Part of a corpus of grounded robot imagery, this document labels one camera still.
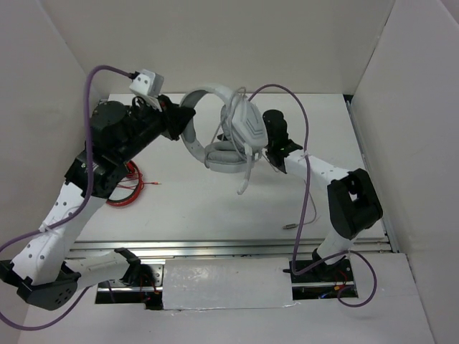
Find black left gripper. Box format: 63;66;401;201
116;94;196;164

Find grey headphone cable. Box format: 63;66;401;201
211;85;322;230

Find white over-ear headphones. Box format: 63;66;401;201
180;83;268;195

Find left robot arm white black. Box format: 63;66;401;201
1;95;196;310

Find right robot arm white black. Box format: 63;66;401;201
262;110;383;281

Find red black headphones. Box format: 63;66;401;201
106;160;161;208

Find white foil-covered panel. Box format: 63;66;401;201
162;257;294;310

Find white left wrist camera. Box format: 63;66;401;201
129;69;164;98

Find front aluminium rail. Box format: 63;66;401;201
67;238;395;261

